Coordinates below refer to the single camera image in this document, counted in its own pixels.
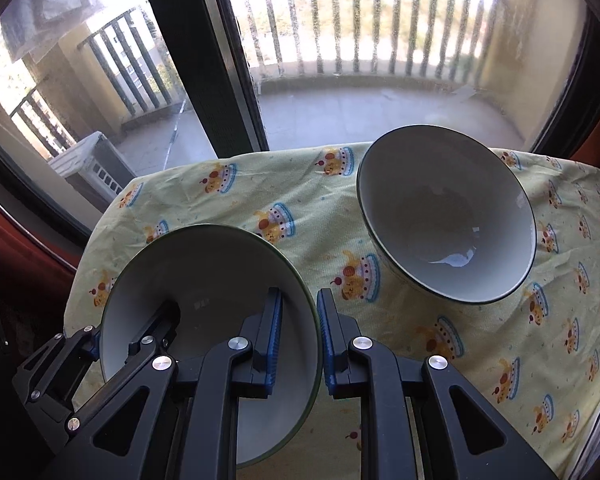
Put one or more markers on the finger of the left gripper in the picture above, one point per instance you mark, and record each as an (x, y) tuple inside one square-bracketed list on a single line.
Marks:
[(130, 399), (47, 381)]

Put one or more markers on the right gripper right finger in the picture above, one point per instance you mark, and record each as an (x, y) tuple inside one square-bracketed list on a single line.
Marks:
[(419, 419)]

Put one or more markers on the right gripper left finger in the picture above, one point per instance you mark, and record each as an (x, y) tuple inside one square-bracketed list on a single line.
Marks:
[(195, 433)]

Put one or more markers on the floral bowl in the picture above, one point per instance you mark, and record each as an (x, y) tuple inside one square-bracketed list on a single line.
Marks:
[(446, 214), (219, 275)]

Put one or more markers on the yellow patterned tablecloth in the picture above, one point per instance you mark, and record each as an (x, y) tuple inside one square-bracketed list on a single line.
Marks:
[(535, 355)]

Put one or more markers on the outdoor air conditioner unit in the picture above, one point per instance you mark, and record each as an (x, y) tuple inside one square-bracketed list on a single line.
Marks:
[(95, 168)]

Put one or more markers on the balcony railing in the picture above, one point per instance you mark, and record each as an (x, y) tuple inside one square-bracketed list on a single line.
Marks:
[(177, 81)]

